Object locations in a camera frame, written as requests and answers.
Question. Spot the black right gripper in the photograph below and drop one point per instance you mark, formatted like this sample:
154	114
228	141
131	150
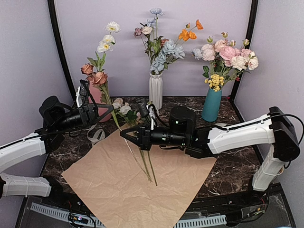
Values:
143	139

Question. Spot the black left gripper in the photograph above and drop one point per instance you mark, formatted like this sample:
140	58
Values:
89	113

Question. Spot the pink rose flower stem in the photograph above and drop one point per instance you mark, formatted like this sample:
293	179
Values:
146	159

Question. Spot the beige ribbon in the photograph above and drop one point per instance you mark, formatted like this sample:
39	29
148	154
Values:
98	135

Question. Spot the beige kraft wrapping paper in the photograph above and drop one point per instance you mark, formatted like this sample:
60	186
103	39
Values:
111	184

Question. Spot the white poppy flower stem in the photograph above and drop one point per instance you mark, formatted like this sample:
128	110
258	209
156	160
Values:
105	45

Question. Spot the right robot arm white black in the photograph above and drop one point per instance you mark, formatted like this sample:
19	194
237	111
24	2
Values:
273	128

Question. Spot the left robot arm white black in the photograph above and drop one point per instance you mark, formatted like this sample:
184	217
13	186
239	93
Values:
40	142

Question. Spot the white ribbed vase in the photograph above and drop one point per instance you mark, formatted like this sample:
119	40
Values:
155	90

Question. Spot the teal vase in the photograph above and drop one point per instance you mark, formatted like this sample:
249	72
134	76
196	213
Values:
211	105

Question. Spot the blue and orange flower arrangement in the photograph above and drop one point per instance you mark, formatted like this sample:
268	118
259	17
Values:
161	51

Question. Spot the pink peony flower arrangement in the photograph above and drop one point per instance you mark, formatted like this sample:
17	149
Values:
226	62

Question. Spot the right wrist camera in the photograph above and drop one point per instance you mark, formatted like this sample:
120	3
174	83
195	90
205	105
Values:
148	112

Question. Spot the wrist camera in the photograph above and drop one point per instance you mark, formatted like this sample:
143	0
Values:
82	93
148	112

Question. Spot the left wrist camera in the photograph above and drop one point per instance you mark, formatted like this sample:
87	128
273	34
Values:
82	93

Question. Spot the black left corner post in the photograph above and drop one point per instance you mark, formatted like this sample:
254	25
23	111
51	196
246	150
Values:
60	48

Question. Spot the white slotted cable duct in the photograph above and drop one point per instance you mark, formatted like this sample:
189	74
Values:
86	221

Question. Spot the black front table rail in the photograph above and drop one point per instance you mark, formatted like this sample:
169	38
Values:
221	203

